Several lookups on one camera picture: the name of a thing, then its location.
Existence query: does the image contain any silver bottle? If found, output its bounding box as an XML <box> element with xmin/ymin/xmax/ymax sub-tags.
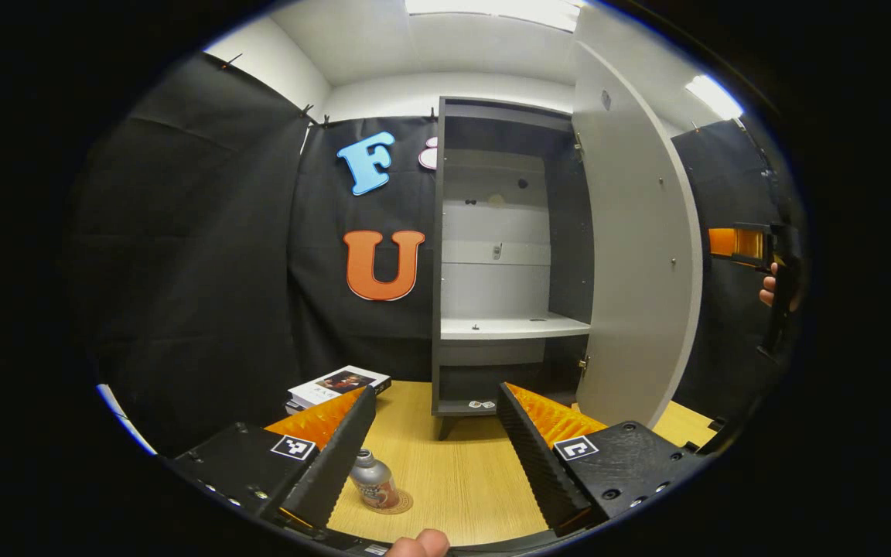
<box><xmin>350</xmin><ymin>448</ymin><xmax>400</xmax><ymax>511</ymax></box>

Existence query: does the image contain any large ceiling light panel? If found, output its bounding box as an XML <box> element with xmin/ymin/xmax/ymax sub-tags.
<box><xmin>405</xmin><ymin>0</ymin><xmax>585</xmax><ymax>33</ymax></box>

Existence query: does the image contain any round cork coaster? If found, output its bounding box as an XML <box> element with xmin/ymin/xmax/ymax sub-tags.
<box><xmin>364</xmin><ymin>489</ymin><xmax>414</xmax><ymax>515</ymax></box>

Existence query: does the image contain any small ceiling light panel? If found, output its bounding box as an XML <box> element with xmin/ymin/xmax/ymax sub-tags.
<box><xmin>685</xmin><ymin>74</ymin><xmax>745</xmax><ymax>121</ymax></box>

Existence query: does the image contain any beige cabinet door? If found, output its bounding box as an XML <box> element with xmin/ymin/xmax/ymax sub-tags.
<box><xmin>572</xmin><ymin>6</ymin><xmax>704</xmax><ymax>430</ymax></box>

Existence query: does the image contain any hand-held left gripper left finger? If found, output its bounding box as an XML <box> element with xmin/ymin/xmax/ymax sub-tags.
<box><xmin>169</xmin><ymin>385</ymin><xmax>377</xmax><ymax>535</ymax></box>

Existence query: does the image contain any white cabinet shelf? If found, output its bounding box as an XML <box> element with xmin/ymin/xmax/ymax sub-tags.
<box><xmin>440</xmin><ymin>312</ymin><xmax>592</xmax><ymax>341</ymax></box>

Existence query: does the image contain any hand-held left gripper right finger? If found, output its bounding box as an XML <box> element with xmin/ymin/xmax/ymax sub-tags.
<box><xmin>497</xmin><ymin>382</ymin><xmax>705</xmax><ymax>538</ymax></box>

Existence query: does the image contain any black backdrop cloth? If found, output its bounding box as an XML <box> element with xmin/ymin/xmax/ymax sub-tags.
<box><xmin>67</xmin><ymin>53</ymin><xmax>806</xmax><ymax>457</ymax></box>

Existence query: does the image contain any dark grey cabinet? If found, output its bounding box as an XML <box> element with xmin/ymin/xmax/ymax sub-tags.
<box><xmin>431</xmin><ymin>96</ymin><xmax>595</xmax><ymax>440</ymax></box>

